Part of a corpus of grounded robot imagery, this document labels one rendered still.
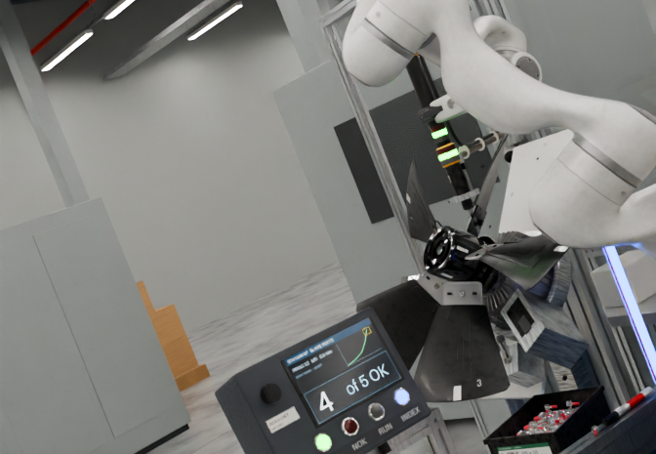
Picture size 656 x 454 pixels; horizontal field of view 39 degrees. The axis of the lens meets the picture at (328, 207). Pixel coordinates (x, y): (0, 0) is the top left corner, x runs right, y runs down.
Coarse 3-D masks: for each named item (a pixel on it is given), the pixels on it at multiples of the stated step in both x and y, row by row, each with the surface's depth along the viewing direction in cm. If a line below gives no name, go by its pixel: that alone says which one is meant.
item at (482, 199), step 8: (504, 136) 213; (504, 144) 223; (496, 152) 211; (496, 160) 217; (488, 168) 214; (496, 168) 222; (488, 176) 215; (496, 176) 225; (488, 184) 219; (480, 192) 214; (488, 192) 222; (480, 200) 218; (488, 200) 223
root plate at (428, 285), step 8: (424, 272) 224; (424, 280) 224; (432, 280) 223; (440, 280) 222; (424, 288) 225; (432, 288) 224; (440, 288) 223; (432, 296) 224; (440, 296) 224; (440, 304) 224
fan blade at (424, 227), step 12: (408, 180) 246; (408, 192) 247; (420, 192) 235; (408, 204) 248; (420, 204) 237; (408, 216) 250; (420, 216) 239; (432, 216) 228; (420, 228) 244; (432, 228) 232
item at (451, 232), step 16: (432, 240) 220; (448, 240) 214; (464, 240) 213; (480, 240) 222; (432, 256) 217; (448, 256) 211; (464, 256) 212; (432, 272) 214; (448, 272) 213; (464, 272) 213; (480, 272) 216; (496, 272) 214
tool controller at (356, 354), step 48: (336, 336) 142; (384, 336) 146; (240, 384) 134; (288, 384) 136; (336, 384) 139; (384, 384) 142; (240, 432) 139; (288, 432) 133; (336, 432) 136; (384, 432) 139
